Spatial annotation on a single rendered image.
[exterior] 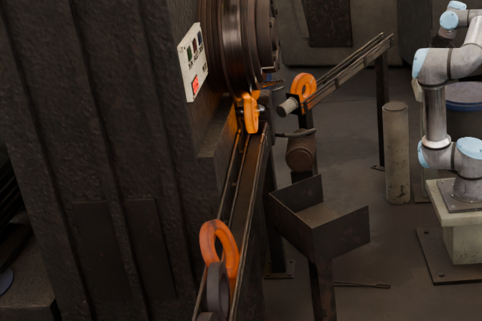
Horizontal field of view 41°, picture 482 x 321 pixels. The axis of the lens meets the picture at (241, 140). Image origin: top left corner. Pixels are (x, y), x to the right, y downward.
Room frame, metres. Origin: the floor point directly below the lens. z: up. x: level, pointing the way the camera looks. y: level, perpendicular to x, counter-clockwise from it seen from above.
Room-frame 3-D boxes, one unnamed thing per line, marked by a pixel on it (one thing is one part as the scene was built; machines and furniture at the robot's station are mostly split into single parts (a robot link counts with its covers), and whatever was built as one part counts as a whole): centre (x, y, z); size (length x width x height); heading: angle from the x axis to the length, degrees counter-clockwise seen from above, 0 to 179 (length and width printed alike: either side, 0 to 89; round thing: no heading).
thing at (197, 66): (1.99, 0.11, 1.15); 0.26 x 0.02 x 0.18; 168
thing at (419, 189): (2.82, -0.92, 0.31); 0.24 x 0.16 x 0.62; 168
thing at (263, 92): (2.53, -0.10, 0.68); 0.11 x 0.08 x 0.24; 78
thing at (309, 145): (2.59, -0.26, 0.27); 0.22 x 0.13 x 0.53; 168
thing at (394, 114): (2.81, -0.76, 0.26); 0.12 x 0.12 x 0.52
